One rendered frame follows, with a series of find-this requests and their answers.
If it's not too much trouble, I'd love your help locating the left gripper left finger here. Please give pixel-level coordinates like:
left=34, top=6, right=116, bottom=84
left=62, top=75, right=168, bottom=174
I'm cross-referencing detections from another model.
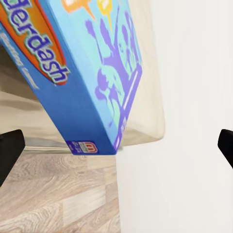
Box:
left=0, top=129, right=25, bottom=187

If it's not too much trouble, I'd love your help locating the board game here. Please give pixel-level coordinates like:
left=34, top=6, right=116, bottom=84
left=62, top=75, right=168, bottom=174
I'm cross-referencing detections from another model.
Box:
left=0, top=0, right=144, bottom=156

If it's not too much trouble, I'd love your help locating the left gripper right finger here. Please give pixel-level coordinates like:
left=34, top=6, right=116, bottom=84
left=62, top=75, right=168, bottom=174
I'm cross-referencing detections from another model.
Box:
left=217, top=129, right=233, bottom=168

